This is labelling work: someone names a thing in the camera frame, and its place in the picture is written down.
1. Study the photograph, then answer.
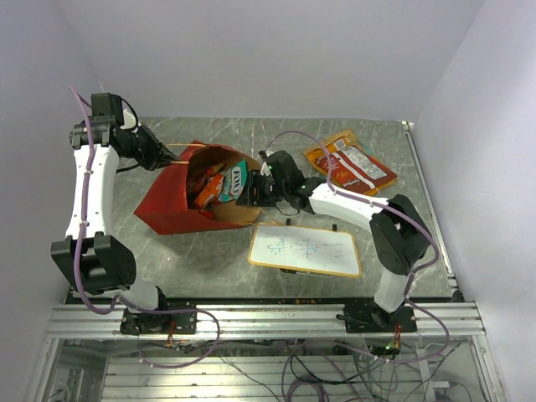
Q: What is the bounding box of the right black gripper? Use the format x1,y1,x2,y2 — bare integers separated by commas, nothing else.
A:
236,169,289,207

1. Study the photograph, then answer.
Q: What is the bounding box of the teal Fox's candy packet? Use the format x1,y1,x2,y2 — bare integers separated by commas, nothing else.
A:
217,159,247,204

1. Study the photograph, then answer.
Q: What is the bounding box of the red paper bag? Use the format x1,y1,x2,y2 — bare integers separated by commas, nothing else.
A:
134,141,261,235

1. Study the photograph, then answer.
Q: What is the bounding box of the red snack packet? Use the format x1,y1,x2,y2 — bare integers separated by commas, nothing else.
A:
316,145,398,196

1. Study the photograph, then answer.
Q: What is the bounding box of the orange striped snack packet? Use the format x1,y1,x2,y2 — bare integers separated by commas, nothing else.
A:
304,129,386,175

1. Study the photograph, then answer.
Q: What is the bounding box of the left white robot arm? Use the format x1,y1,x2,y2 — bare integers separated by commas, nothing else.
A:
50,92,178,332

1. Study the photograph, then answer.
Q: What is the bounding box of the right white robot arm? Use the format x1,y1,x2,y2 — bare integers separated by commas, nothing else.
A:
236,151,433,332

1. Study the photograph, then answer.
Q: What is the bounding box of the orange Fox's candy packet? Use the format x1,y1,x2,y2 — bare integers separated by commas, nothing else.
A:
193,173,224,209

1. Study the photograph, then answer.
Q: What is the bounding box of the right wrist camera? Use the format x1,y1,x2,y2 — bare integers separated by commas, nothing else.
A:
260,162,272,177

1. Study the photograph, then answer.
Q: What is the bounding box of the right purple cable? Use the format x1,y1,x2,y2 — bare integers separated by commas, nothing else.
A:
265,130,451,365

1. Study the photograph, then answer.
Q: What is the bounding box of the purple cable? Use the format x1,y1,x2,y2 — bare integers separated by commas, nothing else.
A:
68,86,223,369
265,130,451,365

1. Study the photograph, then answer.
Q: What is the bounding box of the small whiteboard orange frame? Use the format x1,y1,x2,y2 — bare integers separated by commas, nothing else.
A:
248,224,362,278

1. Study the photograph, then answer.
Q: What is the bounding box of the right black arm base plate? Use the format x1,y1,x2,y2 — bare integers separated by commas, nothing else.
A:
335,304,417,333

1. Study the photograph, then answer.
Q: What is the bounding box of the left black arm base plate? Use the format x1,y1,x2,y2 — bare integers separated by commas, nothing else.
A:
119,304,197,336

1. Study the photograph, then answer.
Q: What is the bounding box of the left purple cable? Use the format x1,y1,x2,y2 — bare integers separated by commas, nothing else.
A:
68,86,223,369

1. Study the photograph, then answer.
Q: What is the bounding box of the aluminium rail frame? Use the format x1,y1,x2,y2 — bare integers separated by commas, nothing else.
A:
45,302,486,341

